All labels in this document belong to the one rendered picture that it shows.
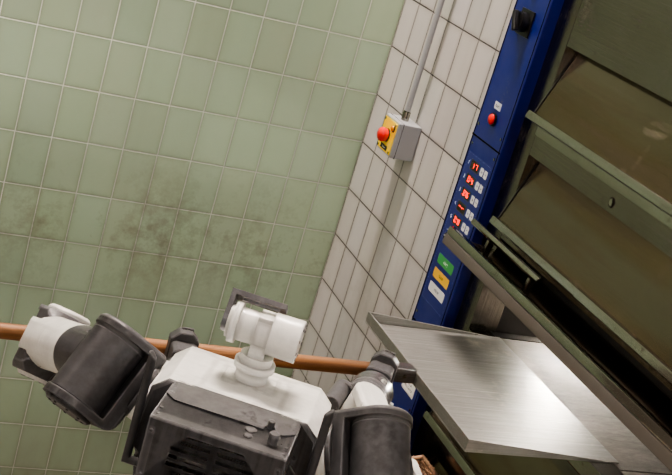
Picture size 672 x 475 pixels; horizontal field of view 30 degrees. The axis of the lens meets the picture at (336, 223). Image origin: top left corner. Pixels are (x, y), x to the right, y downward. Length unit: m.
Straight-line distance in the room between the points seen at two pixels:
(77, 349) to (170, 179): 1.74
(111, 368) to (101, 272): 1.80
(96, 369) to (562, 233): 1.21
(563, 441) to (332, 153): 1.42
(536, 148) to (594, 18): 0.32
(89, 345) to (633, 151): 1.19
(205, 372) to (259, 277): 1.93
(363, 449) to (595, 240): 0.96
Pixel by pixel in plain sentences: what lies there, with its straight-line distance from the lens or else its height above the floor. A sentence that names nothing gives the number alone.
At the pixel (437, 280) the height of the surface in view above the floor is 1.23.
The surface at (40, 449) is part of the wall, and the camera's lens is 3.94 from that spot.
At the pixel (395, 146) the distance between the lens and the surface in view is 3.38.
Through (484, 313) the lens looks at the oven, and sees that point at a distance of 3.02.
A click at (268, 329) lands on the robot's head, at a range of 1.85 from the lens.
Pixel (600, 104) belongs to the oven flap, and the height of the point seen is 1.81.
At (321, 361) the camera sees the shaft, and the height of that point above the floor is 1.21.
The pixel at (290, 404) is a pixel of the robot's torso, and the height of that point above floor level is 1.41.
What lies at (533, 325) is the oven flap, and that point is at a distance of 2.51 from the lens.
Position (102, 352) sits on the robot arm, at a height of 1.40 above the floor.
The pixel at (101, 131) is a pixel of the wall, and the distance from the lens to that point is 3.53.
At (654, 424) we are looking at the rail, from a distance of 2.20.
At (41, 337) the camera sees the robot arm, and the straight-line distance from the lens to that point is 2.06.
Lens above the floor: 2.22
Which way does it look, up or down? 17 degrees down
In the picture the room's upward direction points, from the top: 17 degrees clockwise
